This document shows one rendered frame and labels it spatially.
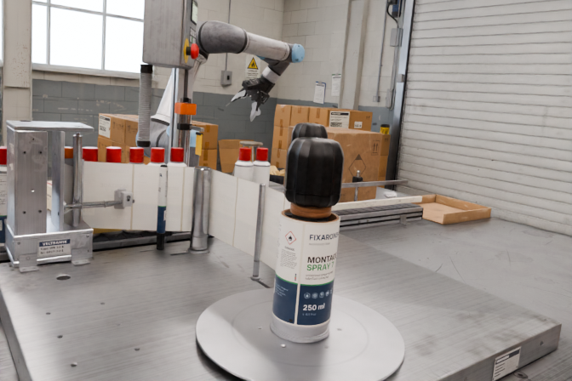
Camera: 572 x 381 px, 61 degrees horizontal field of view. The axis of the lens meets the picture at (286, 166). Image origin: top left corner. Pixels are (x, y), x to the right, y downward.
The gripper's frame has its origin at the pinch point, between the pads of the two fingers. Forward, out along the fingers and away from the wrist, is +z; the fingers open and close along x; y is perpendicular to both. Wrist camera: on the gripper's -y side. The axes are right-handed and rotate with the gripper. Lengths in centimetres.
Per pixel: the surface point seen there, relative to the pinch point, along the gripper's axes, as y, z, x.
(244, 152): -76, -15, -58
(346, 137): -20, -28, -56
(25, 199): -131, 3, -59
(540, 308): -67, -37, -134
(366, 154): -6, -27, -62
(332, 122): 269, 14, 77
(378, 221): -27, -16, -88
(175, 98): -86, -14, -36
